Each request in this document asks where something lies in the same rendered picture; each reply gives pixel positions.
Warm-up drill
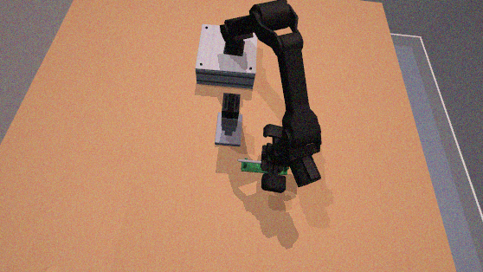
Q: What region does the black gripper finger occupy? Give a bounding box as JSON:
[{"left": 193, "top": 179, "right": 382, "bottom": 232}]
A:
[
  {"left": 261, "top": 160, "right": 268, "bottom": 172},
  {"left": 261, "top": 145, "right": 267, "bottom": 161}
]

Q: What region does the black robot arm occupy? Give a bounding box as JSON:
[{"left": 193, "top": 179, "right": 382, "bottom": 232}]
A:
[{"left": 220, "top": 0, "right": 322, "bottom": 187}]

